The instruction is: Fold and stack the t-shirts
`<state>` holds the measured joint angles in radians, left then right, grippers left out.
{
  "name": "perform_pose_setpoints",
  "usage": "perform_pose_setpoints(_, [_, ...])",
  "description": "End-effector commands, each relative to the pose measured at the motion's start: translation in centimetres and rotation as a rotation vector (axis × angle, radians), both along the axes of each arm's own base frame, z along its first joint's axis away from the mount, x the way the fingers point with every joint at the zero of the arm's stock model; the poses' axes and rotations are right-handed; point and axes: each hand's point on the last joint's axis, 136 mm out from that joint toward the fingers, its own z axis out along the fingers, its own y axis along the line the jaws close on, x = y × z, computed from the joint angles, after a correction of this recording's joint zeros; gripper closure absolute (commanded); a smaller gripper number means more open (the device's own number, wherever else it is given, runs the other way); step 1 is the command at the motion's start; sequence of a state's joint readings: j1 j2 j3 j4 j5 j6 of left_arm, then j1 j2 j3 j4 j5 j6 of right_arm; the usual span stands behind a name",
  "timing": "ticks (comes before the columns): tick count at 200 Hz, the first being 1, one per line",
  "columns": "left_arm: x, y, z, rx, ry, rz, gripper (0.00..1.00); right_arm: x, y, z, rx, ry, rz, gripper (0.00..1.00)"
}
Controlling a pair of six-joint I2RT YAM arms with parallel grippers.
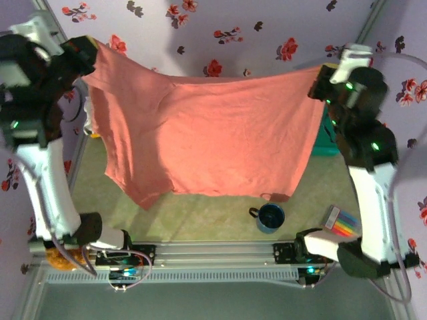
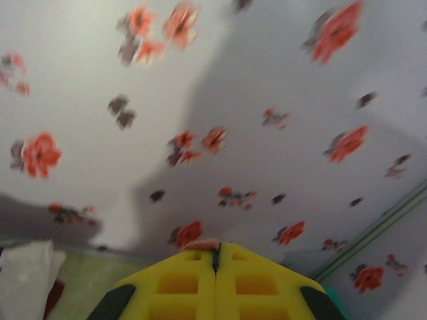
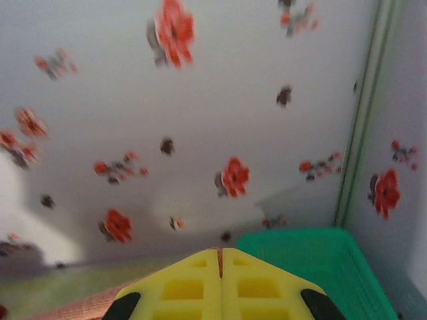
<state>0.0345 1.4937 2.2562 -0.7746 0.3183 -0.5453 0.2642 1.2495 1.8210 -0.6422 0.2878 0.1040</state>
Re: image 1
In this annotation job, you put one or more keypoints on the teal plastic basket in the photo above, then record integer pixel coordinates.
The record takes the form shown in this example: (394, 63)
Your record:
(325, 143)

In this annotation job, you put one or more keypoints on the pink t-shirt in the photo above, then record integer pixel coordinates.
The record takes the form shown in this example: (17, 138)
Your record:
(207, 133)

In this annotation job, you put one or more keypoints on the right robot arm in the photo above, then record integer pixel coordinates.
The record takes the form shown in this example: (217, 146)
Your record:
(373, 206)

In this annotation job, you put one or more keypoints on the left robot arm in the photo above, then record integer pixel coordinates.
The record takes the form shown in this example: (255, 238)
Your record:
(43, 186)

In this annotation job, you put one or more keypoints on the yellow folded t-shirt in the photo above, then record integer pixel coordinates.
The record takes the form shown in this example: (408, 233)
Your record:
(95, 135)

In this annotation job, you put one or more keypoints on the coloured marker pack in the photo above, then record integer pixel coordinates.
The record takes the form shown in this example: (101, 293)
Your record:
(340, 221)

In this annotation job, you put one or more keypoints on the blue mug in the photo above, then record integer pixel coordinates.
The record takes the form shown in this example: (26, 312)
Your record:
(271, 218)

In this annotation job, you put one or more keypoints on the brown teddy bear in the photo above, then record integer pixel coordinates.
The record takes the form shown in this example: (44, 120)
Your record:
(63, 261)

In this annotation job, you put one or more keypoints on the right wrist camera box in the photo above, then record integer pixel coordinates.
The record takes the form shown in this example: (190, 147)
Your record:
(353, 56)

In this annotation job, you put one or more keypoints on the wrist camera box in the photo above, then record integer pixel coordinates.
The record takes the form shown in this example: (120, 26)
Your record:
(33, 28)
(353, 56)

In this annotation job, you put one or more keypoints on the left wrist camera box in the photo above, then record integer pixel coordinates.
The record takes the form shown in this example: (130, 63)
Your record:
(33, 28)

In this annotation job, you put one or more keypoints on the aluminium corner post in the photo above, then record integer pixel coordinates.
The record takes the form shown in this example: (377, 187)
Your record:
(46, 5)
(373, 16)

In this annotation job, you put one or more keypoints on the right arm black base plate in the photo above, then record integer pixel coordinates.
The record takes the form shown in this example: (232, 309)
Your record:
(283, 253)

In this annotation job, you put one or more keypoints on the aluminium mounting rail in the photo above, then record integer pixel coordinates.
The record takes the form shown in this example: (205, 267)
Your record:
(213, 251)

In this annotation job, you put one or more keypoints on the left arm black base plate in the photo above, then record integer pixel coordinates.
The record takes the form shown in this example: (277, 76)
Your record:
(146, 255)

